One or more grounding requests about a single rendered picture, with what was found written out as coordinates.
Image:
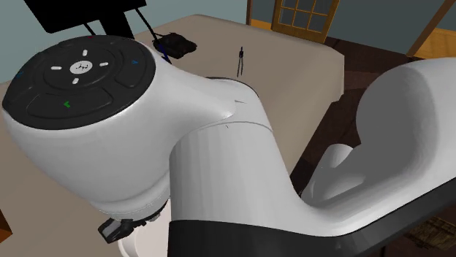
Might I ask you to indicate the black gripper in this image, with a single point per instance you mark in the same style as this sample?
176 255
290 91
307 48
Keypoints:
123 229

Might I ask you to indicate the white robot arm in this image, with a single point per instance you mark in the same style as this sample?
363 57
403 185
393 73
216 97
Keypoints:
228 170

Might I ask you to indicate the black flat box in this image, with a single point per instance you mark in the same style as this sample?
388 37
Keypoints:
176 44

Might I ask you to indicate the dark drawing compass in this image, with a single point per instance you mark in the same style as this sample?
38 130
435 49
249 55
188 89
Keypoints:
241 62

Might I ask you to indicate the black monitor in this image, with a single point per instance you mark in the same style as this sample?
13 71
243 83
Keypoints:
85 10

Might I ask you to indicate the beige table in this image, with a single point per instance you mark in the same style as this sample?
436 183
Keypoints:
295 74

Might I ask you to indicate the wooden door with glass panes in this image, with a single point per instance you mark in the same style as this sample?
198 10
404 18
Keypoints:
302 16

